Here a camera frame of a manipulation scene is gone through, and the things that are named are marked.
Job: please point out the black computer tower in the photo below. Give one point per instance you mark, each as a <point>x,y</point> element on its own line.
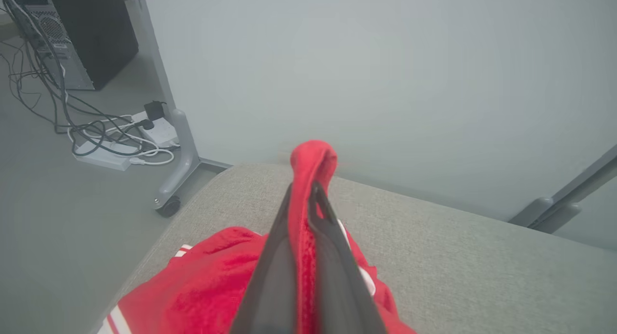
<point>96,30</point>

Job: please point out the black power adapter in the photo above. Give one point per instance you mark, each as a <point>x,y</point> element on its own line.
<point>154,110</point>

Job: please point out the red basketball shorts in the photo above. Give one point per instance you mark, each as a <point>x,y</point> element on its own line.
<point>202,286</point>

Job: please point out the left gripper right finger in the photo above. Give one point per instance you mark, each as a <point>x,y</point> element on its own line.
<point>337,286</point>

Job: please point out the grey partition double post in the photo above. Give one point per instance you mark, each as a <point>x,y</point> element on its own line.
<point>564,206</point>

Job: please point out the red white basketball jersey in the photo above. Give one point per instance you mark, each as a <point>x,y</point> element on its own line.
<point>311,165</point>

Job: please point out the white power strip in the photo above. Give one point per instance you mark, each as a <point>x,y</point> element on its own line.
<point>103,156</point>
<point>164,156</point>
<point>161,131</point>

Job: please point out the grey partition post with caster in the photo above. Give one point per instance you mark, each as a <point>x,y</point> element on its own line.
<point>185,146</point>

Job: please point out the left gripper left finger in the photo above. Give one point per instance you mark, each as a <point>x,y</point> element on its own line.
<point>272,286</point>

